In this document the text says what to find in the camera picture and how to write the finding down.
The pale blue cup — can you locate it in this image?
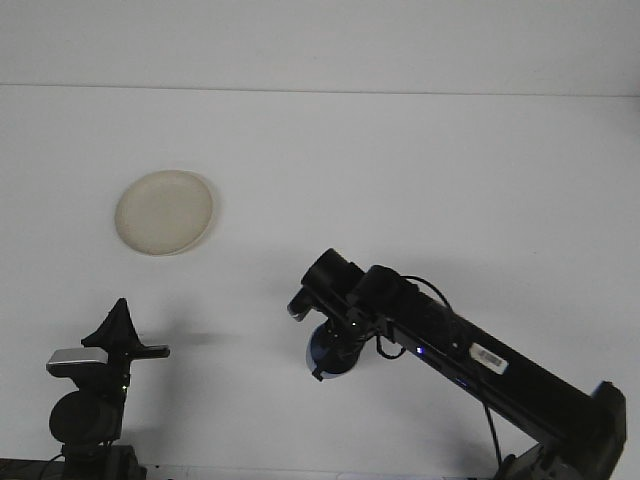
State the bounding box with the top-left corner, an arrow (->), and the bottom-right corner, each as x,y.
305,319 -> 367,382

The pale round plate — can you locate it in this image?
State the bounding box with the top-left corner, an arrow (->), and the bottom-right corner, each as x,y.
114,169 -> 220,258

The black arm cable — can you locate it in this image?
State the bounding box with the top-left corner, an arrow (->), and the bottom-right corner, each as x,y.
374,273 -> 506,466

